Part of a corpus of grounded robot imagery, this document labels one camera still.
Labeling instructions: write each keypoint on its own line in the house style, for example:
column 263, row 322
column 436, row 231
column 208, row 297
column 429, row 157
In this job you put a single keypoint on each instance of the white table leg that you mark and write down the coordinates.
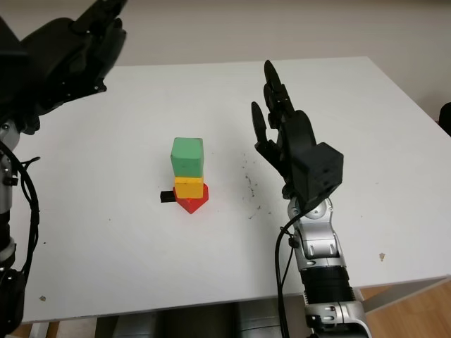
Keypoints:
column 38, row 331
column 394, row 297

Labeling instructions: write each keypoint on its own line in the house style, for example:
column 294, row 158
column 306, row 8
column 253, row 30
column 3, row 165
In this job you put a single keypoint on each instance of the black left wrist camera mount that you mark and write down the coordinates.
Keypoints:
column 12, row 70

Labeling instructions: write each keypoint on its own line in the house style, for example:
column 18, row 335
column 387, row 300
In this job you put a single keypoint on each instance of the black tape strip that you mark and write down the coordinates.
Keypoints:
column 167, row 197

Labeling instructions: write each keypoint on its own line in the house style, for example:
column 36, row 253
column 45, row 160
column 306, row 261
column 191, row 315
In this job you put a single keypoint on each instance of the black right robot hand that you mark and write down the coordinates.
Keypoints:
column 299, row 130

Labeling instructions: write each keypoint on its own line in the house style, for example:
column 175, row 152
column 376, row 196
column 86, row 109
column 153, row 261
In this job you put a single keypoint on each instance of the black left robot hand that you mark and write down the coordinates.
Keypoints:
column 70, row 60

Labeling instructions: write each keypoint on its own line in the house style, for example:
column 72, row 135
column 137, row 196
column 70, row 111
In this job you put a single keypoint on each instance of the red wooden block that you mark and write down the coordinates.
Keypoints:
column 194, row 206

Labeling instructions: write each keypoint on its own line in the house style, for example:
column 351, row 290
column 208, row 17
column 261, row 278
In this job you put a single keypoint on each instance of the green wooden block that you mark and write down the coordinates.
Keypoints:
column 186, row 156

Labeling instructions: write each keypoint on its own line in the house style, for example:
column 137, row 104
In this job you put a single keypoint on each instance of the grey left robot thigh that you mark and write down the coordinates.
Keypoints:
column 137, row 327

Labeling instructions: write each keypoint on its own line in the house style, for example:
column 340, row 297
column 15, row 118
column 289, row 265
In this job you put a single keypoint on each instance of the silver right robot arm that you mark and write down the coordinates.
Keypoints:
column 320, row 246

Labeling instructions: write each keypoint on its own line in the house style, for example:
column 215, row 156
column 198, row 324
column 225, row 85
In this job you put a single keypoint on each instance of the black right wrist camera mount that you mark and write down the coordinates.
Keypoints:
column 317, row 176

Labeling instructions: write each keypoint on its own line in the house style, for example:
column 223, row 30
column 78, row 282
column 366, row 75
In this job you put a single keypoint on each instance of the grey robot thigh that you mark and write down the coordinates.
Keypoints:
column 260, row 322
column 137, row 327

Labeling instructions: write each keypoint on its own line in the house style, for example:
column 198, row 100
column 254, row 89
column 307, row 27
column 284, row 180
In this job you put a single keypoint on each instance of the yellow wooden block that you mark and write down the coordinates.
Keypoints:
column 188, row 188

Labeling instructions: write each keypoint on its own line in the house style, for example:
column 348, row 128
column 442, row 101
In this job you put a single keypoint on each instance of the black rounded object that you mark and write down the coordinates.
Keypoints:
column 445, row 121

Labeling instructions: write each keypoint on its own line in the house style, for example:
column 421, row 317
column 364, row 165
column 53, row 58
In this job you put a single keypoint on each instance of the grey right robot thigh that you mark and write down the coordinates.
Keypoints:
column 260, row 322

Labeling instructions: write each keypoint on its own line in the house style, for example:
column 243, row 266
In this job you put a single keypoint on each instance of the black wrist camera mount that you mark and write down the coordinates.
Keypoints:
column 317, row 176
column 12, row 70

